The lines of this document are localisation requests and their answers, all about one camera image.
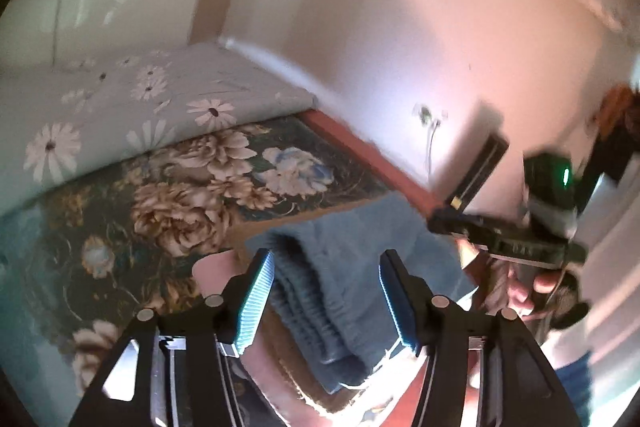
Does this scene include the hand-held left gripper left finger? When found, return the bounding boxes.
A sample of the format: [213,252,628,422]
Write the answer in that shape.
[67,248,277,427]

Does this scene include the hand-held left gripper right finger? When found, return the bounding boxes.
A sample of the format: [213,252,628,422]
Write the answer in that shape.
[378,249,584,427]

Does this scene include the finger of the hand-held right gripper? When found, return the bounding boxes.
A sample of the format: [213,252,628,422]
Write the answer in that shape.
[428,208,497,242]
[449,133,511,210]

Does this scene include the light blue pants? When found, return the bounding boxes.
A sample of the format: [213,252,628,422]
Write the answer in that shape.
[245,192,480,395]

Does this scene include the hanging dark clothes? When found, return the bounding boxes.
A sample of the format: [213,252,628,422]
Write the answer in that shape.
[586,83,640,185]

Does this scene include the person's right hand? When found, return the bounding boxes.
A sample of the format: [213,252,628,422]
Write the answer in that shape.
[457,238,568,324]

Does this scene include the teal floral blanket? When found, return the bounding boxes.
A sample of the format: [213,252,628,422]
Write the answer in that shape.
[0,114,393,427]

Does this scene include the pale blue daisy quilt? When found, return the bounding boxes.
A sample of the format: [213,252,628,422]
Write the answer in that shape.
[0,41,317,208]

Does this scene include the white cable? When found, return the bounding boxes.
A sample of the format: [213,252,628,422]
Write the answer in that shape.
[424,121,442,175]

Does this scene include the white wall socket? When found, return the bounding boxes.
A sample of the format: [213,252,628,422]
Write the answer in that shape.
[413,103,449,126]

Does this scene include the red bed frame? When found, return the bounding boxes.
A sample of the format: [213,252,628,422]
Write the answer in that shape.
[299,108,443,220]

